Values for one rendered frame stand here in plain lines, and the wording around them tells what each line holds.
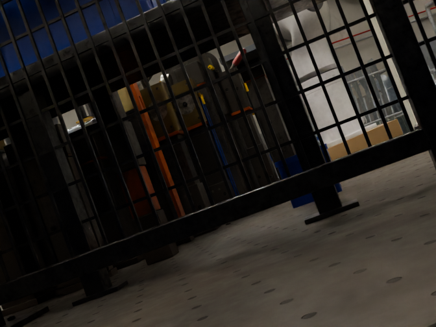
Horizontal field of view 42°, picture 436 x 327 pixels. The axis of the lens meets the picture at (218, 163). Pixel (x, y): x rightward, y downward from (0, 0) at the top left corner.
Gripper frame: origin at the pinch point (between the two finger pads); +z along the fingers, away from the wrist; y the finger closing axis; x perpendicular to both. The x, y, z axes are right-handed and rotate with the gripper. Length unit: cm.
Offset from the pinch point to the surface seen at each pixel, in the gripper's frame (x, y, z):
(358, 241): 79, -49, 36
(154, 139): 11.1, -16.3, 13.6
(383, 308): 99, -50, 36
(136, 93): 11.4, -16.3, 3.3
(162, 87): 2.4, -19.8, 2.3
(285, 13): 35, -51, 6
